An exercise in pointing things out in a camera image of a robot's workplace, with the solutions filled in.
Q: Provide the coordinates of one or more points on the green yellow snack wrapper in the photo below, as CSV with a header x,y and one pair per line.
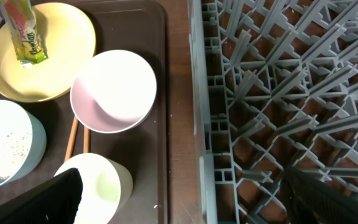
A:
x,y
22,24

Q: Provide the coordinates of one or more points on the wooden chopstick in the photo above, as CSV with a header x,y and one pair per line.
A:
x,y
86,140
71,140

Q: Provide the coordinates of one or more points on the light blue bowl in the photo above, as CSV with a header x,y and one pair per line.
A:
x,y
22,142

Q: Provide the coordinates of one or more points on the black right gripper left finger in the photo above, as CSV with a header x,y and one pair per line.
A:
x,y
54,201

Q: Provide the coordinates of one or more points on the pale green cup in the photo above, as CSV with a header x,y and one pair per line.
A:
x,y
107,186

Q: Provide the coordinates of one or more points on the grey dishwasher rack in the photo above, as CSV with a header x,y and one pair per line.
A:
x,y
275,84

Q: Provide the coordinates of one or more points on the dark brown serving tray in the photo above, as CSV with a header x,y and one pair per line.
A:
x,y
140,27

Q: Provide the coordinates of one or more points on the yellow plate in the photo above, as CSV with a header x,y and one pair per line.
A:
x,y
69,39

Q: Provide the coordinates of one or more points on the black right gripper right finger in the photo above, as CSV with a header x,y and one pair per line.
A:
x,y
308,200

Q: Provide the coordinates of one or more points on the pink bowl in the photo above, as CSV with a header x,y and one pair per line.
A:
x,y
114,91

